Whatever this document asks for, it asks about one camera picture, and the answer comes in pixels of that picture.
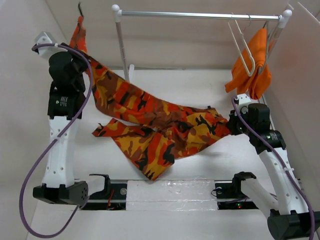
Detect empty white hanger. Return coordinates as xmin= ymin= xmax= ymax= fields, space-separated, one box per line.
xmin=227 ymin=12 xmax=256 ymax=77

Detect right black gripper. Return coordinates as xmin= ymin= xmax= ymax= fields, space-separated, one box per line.
xmin=226 ymin=107 xmax=255 ymax=136

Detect white metal clothes rack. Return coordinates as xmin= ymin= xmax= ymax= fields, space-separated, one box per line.
xmin=111 ymin=4 xmax=293 ymax=82

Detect white foam block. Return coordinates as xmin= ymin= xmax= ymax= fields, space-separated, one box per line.
xmin=126 ymin=179 xmax=218 ymax=212

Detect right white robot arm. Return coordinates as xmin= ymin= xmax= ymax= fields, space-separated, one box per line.
xmin=228 ymin=99 xmax=320 ymax=240

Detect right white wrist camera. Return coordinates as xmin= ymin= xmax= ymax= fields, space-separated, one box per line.
xmin=234 ymin=93 xmax=253 ymax=115

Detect grey hanger holding cloth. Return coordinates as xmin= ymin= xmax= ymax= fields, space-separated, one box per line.
xmin=258 ymin=21 xmax=281 ymax=76

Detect orange cloth on hanger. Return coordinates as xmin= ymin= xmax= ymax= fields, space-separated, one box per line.
xmin=224 ymin=27 xmax=273 ymax=101

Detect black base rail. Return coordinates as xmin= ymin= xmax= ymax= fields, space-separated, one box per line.
xmin=84 ymin=180 xmax=257 ymax=211

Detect orange camouflage trousers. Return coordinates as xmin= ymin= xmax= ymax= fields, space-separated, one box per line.
xmin=68 ymin=2 xmax=232 ymax=182

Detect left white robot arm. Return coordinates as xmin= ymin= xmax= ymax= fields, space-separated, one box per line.
xmin=32 ymin=51 xmax=112 ymax=206

